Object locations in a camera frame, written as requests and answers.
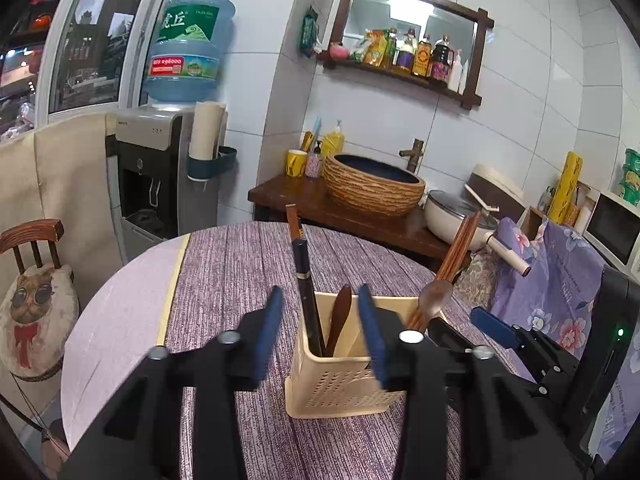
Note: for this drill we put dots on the white pan with lid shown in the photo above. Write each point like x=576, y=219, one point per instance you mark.
x=450, y=220

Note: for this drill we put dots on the brown wooden spoon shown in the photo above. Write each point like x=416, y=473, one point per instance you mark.
x=339, y=310

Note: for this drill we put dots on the patterned brush cup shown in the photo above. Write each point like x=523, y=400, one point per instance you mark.
x=313, y=166

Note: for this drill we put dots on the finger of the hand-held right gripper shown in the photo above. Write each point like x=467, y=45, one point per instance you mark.
x=492, y=325
x=447, y=335

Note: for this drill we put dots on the purple floral cloth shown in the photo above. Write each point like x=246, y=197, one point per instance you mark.
x=555, y=270

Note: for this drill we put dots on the white microwave oven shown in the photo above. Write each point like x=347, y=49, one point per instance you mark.
x=612, y=230

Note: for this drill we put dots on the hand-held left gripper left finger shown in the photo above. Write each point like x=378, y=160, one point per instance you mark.
x=267, y=335

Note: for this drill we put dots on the cat print cushion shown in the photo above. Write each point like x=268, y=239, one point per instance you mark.
x=35, y=320

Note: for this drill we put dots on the wooden wall shelf with mirror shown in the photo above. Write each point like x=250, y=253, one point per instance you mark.
x=345, y=15

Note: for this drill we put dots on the brown wooden chopstick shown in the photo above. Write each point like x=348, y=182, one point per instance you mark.
x=466, y=250
x=459, y=249
x=452, y=245

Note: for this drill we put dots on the white rice paddle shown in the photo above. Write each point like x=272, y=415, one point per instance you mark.
x=482, y=200

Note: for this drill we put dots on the yellow mug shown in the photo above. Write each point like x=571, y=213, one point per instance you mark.
x=296, y=164

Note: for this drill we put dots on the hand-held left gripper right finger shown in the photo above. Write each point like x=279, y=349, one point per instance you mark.
x=372, y=340

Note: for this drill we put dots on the yellow roll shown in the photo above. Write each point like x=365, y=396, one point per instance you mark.
x=570, y=180

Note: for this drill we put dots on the beige cloth cover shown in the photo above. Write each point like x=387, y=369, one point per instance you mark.
x=65, y=175

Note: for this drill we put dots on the brown patterned cloth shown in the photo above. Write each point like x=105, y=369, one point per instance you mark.
x=475, y=275

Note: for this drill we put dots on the dark wooden counter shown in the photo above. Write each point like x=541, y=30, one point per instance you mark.
x=300, y=200

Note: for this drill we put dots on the yellow soap bottle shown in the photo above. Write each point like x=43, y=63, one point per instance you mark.
x=334, y=144

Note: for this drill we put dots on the black chopstick with gold band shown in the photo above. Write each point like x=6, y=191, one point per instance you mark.
x=306, y=300

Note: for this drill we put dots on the blue water jug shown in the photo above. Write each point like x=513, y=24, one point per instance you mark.
x=187, y=50

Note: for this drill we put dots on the purple striped tablecloth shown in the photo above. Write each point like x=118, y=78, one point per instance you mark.
x=235, y=270

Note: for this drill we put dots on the bronze faucet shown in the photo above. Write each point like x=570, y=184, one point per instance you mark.
x=414, y=155

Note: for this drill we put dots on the teal plastic holder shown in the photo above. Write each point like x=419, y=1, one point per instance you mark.
x=225, y=157

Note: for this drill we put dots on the grey water dispenser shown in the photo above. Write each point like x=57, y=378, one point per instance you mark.
x=150, y=160

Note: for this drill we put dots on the row of condiment bottles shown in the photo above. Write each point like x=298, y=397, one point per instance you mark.
x=424, y=57

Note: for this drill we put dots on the woven basket sink basin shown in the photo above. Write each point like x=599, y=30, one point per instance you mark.
x=370, y=192

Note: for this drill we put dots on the pink sponge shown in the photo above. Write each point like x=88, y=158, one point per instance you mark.
x=339, y=52

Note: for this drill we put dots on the beige perforated utensil holder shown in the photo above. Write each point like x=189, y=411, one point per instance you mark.
x=335, y=385

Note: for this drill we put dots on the green hanging packet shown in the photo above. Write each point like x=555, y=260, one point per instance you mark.
x=308, y=32

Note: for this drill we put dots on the wooden chair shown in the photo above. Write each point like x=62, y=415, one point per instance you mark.
x=30, y=232

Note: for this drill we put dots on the yellow food packet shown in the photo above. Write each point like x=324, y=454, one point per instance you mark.
x=376, y=49

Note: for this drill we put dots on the cream paper roll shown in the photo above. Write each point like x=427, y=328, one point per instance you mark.
x=206, y=130

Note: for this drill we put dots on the dark brown banded chopstick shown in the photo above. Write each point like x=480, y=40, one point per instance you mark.
x=294, y=222

